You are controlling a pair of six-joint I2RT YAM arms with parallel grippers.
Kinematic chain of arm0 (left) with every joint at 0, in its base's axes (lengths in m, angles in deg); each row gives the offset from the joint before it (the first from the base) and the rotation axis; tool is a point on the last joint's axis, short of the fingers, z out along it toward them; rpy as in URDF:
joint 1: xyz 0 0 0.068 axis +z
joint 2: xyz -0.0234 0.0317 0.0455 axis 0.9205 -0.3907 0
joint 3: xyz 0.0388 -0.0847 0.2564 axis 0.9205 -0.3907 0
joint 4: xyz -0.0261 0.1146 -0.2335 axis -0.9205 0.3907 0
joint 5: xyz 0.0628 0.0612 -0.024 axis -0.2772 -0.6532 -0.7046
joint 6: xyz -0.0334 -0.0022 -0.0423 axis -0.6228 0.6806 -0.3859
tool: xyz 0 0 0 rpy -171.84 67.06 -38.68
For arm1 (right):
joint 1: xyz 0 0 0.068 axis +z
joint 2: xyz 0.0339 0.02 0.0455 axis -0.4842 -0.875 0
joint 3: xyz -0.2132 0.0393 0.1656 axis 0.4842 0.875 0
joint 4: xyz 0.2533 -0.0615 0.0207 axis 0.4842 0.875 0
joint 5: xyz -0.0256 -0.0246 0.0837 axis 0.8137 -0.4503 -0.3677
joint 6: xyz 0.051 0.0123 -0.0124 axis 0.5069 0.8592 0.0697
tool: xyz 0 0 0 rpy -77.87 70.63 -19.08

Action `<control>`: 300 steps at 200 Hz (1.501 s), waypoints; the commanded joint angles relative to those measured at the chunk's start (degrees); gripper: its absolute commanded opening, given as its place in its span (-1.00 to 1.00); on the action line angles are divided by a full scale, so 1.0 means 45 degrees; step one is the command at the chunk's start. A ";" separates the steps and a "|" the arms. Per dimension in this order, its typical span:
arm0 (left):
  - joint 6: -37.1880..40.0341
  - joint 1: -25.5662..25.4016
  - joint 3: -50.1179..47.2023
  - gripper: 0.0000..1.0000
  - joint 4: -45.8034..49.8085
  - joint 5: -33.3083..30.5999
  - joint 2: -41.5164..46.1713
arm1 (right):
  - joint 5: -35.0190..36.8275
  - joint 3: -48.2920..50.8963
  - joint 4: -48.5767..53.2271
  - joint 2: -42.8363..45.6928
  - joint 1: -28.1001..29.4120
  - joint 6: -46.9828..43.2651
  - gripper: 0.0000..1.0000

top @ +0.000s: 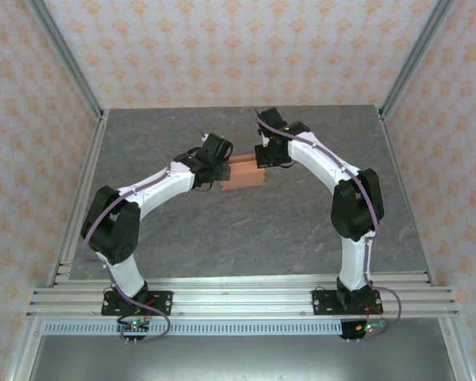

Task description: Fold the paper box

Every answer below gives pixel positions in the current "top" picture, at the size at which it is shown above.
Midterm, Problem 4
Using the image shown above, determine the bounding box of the aluminium frame post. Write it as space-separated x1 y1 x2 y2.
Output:
378 0 459 120
25 0 106 120

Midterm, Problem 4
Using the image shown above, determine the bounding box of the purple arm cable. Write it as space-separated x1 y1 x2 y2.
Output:
253 106 401 342
81 113 207 344

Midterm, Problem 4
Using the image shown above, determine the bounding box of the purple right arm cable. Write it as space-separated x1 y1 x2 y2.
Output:
253 106 401 342

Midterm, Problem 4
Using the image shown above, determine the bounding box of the grey metal panel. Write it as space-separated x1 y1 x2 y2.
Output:
29 335 451 381

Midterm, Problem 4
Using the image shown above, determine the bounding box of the aluminium frame leg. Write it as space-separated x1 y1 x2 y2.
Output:
6 317 44 381
438 317 473 381

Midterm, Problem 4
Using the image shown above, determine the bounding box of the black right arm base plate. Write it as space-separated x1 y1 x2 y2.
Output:
312 288 382 317

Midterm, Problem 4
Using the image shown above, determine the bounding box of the grey slotted cable duct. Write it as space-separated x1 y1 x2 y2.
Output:
43 321 433 337

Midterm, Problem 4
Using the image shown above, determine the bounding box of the aluminium front frame rail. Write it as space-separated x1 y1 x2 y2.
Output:
25 271 461 318

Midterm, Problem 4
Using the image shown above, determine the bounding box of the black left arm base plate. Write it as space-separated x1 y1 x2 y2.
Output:
101 290 174 317

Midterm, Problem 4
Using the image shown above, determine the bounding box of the aluminium side frame rail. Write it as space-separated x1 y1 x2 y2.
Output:
45 110 111 287
378 106 436 287

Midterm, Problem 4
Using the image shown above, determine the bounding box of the orange cardboard paper box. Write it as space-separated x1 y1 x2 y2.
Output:
217 153 267 192

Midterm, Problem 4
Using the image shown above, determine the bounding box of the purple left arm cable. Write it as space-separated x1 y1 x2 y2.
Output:
81 113 207 344

